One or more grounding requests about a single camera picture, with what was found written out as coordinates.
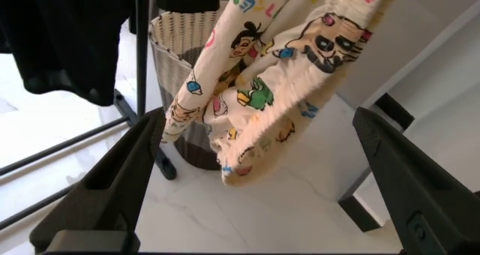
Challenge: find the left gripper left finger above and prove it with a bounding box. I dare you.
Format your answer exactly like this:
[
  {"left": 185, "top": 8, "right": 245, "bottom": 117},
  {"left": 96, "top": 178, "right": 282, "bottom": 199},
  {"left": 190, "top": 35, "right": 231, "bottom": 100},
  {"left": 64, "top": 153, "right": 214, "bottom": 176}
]
[{"left": 29, "top": 106, "right": 167, "bottom": 253}]

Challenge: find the black clothes rack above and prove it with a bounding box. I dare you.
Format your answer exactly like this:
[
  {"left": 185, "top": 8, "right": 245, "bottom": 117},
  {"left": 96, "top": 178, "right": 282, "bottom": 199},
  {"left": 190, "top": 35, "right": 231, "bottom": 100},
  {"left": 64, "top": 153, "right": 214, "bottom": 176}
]
[{"left": 0, "top": 0, "right": 178, "bottom": 232}]

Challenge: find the black garment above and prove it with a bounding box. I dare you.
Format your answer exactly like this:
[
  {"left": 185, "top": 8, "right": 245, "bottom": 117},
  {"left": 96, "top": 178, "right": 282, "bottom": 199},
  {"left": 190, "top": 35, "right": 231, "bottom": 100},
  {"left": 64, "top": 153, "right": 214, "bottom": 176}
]
[{"left": 0, "top": 0, "right": 222, "bottom": 107}]

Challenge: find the white laundry basket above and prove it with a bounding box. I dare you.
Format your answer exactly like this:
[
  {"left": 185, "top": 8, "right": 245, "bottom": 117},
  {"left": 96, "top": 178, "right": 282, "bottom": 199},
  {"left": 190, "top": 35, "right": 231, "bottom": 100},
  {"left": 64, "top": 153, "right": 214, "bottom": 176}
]
[{"left": 148, "top": 10, "right": 232, "bottom": 172}]

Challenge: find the cream printed garment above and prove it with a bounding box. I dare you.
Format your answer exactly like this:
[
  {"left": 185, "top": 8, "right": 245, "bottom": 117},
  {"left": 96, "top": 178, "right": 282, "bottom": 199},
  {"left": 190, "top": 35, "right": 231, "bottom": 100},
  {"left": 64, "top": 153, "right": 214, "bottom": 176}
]
[{"left": 160, "top": 0, "right": 405, "bottom": 188}]

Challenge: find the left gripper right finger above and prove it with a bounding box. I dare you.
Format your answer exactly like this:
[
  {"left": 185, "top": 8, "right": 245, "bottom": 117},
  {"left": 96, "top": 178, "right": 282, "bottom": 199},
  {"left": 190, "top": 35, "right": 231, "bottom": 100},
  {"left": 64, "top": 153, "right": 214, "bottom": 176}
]
[{"left": 352, "top": 106, "right": 480, "bottom": 253}]

